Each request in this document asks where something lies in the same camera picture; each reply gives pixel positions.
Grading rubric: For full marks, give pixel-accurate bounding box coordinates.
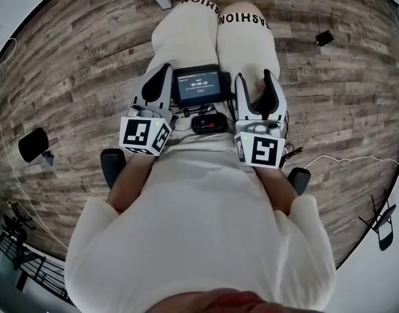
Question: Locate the black folding chair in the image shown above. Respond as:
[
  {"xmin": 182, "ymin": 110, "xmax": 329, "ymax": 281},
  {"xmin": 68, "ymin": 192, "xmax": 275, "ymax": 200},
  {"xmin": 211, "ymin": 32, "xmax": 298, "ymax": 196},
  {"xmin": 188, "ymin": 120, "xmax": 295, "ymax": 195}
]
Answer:
[{"xmin": 358, "ymin": 189, "xmax": 398, "ymax": 251}]

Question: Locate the black recorder with red button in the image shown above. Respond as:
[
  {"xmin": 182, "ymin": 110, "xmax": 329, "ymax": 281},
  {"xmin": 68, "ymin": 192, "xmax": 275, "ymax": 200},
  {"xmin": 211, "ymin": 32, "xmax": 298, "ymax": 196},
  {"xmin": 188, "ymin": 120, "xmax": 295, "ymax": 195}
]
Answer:
[{"xmin": 191, "ymin": 112, "xmax": 228, "ymax": 134}]

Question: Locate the tangle of grey wires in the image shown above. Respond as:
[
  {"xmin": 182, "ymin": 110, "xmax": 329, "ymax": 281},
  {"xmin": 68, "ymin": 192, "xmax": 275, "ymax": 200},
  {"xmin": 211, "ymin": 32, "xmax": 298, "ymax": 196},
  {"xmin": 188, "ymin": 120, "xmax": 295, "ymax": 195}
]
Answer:
[{"xmin": 380, "ymin": 0, "xmax": 399, "ymax": 45}]

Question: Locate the small black box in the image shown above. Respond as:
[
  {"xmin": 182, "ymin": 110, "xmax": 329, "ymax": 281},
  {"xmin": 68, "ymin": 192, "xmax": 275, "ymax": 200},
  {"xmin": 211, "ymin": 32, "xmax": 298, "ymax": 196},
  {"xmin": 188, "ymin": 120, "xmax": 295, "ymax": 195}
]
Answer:
[{"xmin": 314, "ymin": 29, "xmax": 335, "ymax": 48}]

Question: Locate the long white cable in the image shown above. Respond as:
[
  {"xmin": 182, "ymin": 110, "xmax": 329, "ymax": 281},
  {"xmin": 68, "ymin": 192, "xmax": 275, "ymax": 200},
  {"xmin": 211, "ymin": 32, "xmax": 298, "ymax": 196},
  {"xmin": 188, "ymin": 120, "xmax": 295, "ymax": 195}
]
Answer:
[{"xmin": 0, "ymin": 38, "xmax": 69, "ymax": 250}]

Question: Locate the beige t-shirt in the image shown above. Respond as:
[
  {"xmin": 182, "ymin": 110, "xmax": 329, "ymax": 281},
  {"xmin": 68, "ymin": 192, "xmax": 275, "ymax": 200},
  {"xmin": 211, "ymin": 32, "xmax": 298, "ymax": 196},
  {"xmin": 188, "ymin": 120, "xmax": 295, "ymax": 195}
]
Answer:
[{"xmin": 64, "ymin": 132, "xmax": 337, "ymax": 313}]

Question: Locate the small black monitor screen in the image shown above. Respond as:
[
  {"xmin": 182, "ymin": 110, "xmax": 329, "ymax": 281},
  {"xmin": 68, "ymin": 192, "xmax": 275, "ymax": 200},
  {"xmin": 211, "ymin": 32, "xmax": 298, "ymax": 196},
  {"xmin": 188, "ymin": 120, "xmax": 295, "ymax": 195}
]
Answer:
[{"xmin": 172, "ymin": 63, "xmax": 232, "ymax": 117}]

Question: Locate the person's right forearm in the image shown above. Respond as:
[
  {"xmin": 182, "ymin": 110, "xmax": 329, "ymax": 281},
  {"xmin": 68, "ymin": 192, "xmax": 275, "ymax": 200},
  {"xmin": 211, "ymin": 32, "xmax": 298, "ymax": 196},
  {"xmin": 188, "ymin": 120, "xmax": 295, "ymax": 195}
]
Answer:
[{"xmin": 254, "ymin": 166, "xmax": 300, "ymax": 216}]

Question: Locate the black metal rack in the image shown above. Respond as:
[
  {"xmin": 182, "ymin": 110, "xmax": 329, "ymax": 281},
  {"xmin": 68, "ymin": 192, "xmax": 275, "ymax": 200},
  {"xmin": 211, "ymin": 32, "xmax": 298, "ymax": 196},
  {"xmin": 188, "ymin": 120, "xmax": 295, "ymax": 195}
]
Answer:
[{"xmin": 0, "ymin": 200, "xmax": 73, "ymax": 303}]

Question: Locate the black round bin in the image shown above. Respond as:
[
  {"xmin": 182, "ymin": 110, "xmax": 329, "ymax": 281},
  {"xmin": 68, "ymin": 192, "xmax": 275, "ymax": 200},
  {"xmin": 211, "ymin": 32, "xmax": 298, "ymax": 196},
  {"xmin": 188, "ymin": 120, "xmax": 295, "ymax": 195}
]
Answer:
[{"xmin": 18, "ymin": 128, "xmax": 50, "ymax": 163}]

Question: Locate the short white cable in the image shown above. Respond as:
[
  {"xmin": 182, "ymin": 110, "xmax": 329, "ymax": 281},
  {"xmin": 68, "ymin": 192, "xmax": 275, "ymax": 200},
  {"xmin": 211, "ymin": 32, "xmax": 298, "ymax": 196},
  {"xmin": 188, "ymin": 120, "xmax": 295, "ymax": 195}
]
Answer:
[{"xmin": 303, "ymin": 154, "xmax": 399, "ymax": 169}]

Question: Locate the person's right leg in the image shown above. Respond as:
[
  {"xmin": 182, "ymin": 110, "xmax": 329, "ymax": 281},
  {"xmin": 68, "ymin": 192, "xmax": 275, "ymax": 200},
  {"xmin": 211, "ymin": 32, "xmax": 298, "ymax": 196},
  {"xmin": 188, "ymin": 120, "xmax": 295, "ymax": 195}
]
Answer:
[{"xmin": 218, "ymin": 0, "xmax": 256, "ymax": 16}]

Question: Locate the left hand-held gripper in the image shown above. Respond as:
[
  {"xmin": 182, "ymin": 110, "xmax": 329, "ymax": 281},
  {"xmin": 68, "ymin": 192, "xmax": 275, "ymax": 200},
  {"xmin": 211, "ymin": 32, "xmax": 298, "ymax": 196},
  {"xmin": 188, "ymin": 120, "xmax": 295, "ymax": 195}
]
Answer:
[{"xmin": 119, "ymin": 63, "xmax": 180, "ymax": 158}]

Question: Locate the person's left forearm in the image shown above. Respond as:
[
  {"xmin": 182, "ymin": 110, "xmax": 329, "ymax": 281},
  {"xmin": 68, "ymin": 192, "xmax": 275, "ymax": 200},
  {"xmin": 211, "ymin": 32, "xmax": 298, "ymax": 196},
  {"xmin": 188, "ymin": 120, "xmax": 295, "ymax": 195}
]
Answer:
[{"xmin": 106, "ymin": 151, "xmax": 158, "ymax": 213}]

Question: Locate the person's face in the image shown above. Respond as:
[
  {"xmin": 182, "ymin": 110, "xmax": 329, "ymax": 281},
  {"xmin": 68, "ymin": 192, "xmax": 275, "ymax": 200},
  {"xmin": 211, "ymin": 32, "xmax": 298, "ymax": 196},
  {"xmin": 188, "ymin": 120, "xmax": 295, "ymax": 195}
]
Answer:
[{"xmin": 153, "ymin": 288, "xmax": 285, "ymax": 313}]

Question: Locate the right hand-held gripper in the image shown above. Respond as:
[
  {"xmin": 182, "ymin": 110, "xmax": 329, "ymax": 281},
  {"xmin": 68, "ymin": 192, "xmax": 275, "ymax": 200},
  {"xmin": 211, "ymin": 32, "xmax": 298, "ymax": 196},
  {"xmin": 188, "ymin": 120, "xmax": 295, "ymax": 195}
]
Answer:
[{"xmin": 234, "ymin": 69, "xmax": 288, "ymax": 170}]

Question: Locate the long black cable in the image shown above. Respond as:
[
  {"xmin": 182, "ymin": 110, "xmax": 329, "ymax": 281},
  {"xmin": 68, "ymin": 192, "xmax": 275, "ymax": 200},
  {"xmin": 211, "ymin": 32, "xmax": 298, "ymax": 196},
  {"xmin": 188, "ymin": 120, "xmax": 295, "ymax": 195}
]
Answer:
[{"xmin": 280, "ymin": 145, "xmax": 304, "ymax": 163}]

